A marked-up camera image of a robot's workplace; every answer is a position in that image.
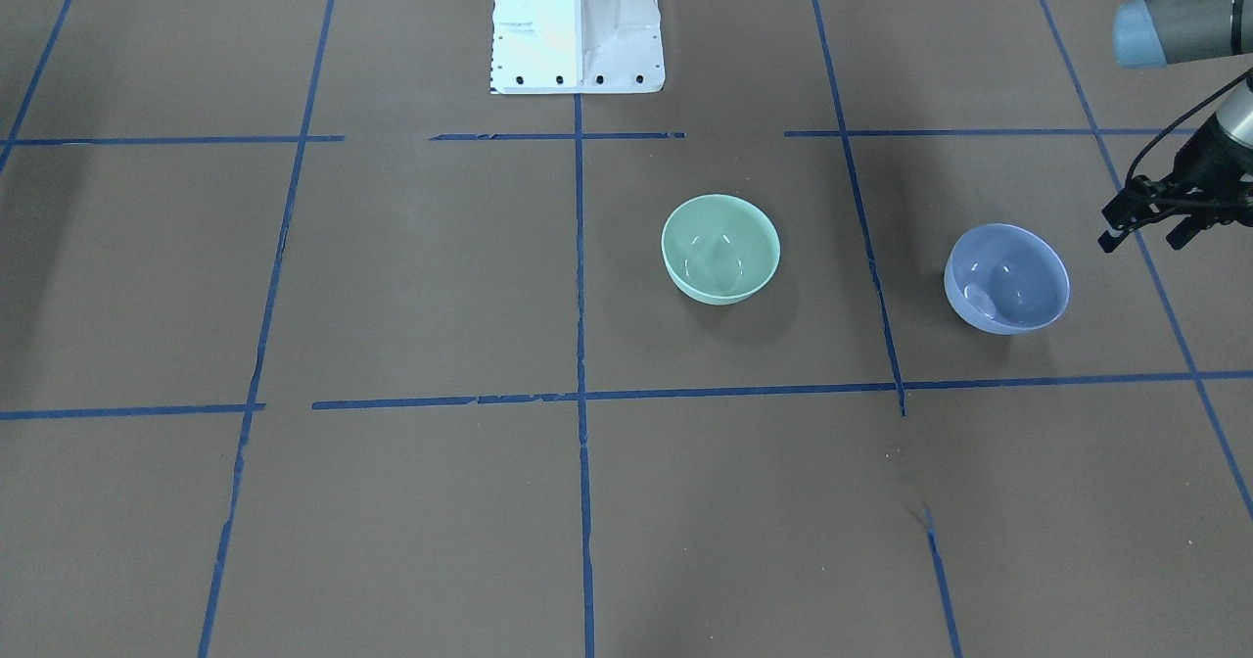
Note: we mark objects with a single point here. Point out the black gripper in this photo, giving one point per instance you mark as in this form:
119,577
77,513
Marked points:
1217,160

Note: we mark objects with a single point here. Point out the blue bowl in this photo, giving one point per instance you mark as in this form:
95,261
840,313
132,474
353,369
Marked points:
1003,279

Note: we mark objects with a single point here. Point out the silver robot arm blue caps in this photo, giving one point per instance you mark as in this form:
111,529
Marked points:
1157,33

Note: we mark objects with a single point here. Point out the green bowl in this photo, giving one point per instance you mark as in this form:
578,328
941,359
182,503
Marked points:
719,250

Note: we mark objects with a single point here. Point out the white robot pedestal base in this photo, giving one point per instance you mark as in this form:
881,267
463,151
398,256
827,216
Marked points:
540,47

